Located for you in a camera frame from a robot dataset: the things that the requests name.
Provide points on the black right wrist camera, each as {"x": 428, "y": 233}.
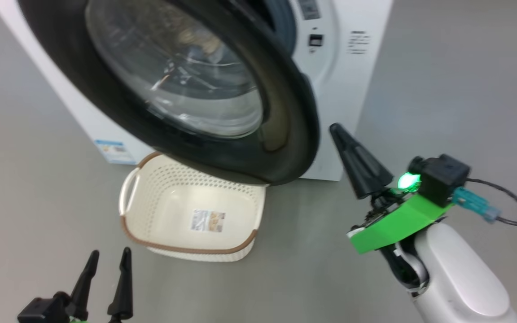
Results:
{"x": 444, "y": 179}

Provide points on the cream perforated laundry basket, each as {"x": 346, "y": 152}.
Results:
{"x": 159, "y": 197}

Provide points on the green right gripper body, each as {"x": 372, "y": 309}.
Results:
{"x": 397, "y": 224}

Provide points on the white front-load washing machine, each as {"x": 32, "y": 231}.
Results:
{"x": 343, "y": 89}

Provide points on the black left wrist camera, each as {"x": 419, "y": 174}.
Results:
{"x": 43, "y": 312}

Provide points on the black washing machine door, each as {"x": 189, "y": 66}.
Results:
{"x": 83, "y": 94}

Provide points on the paper label in basket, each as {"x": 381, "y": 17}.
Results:
{"x": 208, "y": 220}

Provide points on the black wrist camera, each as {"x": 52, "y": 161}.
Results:
{"x": 43, "y": 312}
{"x": 444, "y": 179}

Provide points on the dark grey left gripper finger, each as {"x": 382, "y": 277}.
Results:
{"x": 83, "y": 287}
{"x": 123, "y": 291}

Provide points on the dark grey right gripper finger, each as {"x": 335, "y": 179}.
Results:
{"x": 361, "y": 166}

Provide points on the blue energy label sticker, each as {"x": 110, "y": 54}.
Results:
{"x": 115, "y": 151}

